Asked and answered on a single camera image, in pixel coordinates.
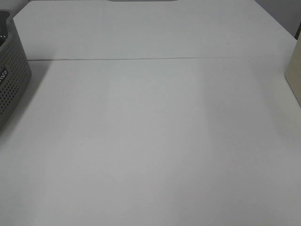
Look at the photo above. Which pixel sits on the grey perforated plastic basket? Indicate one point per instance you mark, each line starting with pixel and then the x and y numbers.
pixel 15 72

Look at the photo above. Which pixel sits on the beige box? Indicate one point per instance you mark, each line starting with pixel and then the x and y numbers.
pixel 293 72

